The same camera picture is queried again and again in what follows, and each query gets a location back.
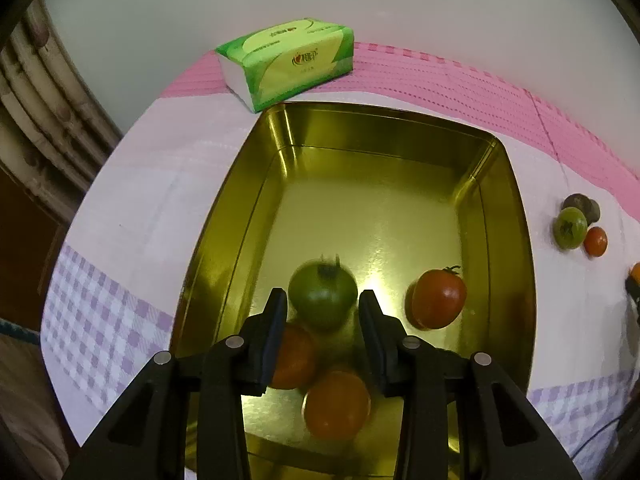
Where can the small brown kiwi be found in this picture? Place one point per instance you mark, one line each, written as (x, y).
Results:
(593, 213)

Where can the dark avocado rear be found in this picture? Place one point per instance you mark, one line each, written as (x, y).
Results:
(578, 201)

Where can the green tomato rear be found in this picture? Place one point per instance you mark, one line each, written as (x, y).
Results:
(570, 228)

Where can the white purple checked cloth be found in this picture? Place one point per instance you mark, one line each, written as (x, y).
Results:
(114, 291)

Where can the red tomato with stem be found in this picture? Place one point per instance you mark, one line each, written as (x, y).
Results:
(438, 298)

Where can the smooth orange fruit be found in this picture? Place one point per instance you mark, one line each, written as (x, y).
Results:
(337, 406)

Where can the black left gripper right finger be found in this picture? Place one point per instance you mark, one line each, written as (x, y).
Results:
(500, 433)

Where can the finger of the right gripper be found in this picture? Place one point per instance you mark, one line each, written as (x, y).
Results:
(633, 291)

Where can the green tissue pack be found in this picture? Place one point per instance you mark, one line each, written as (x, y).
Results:
(275, 63)

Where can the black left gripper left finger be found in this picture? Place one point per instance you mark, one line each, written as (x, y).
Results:
(143, 434)

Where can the gold metal tin box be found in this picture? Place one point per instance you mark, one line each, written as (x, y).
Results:
(389, 195)

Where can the orange mandarin with rough skin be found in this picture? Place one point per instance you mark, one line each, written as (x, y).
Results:
(297, 359)

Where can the wooden furniture edge left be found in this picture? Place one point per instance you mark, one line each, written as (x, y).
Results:
(55, 138)

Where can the green tomato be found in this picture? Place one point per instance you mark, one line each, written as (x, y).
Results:
(322, 292)
(570, 228)

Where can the green tomato front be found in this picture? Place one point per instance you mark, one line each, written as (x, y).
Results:
(322, 292)

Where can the small red tomato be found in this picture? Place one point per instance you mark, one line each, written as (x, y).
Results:
(596, 242)

